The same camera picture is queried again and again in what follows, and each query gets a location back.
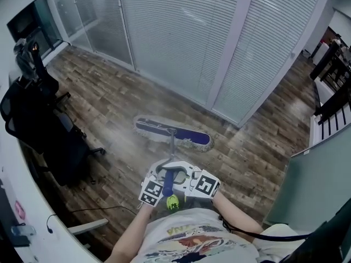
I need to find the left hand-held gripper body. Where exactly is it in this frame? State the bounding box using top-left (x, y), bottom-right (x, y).
top-left (138, 170), bottom-right (163, 208)

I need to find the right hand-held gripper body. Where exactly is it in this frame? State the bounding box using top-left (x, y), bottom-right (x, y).
top-left (184, 163), bottom-right (222, 200)

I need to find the blue mop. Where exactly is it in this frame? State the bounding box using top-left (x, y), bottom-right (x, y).
top-left (132, 115), bottom-right (215, 197)

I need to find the person's right forearm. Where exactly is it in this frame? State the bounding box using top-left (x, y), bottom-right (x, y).
top-left (212, 195), bottom-right (264, 242)

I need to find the person's left forearm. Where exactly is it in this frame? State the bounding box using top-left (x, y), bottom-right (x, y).
top-left (111, 207), bottom-right (154, 263)

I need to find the wooden plank floor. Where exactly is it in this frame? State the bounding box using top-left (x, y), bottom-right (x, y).
top-left (20, 45), bottom-right (319, 263)

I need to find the white printed t-shirt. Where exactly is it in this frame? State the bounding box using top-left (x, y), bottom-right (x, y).
top-left (137, 208), bottom-right (299, 263)

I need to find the grey desk foot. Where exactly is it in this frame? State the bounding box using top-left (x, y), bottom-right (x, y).
top-left (67, 218), bottom-right (109, 236)

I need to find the frosted glass desk partition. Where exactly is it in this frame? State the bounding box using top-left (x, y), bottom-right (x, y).
top-left (264, 134), bottom-right (351, 227)

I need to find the black mesh office chair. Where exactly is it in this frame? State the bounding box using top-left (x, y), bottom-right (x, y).
top-left (0, 75), bottom-right (106, 187)

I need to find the wide white venetian blind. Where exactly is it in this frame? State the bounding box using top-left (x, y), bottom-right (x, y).
top-left (117, 0), bottom-right (242, 104)

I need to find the small pink item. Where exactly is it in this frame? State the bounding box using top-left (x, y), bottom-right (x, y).
top-left (15, 200), bottom-right (27, 220)

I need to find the small grey device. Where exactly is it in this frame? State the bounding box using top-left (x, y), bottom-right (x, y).
top-left (10, 225), bottom-right (37, 237)

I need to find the black body-mounted device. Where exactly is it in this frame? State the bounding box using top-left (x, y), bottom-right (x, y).
top-left (285, 201), bottom-right (351, 263)

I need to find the narrow white venetian blind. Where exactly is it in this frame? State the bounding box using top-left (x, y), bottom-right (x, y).
top-left (212, 0), bottom-right (325, 125)

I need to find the dark wooden slatted bench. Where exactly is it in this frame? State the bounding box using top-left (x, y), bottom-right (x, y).
top-left (309, 41), bottom-right (351, 147)

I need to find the office chair with grey jacket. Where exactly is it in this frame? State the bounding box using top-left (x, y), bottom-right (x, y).
top-left (13, 37), bottom-right (60, 98)

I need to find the dark glass door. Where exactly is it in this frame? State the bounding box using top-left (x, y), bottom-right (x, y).
top-left (7, 0), bottom-right (65, 58)

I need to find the thin black desk cable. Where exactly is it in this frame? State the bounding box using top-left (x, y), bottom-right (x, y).
top-left (46, 205), bottom-right (138, 234)

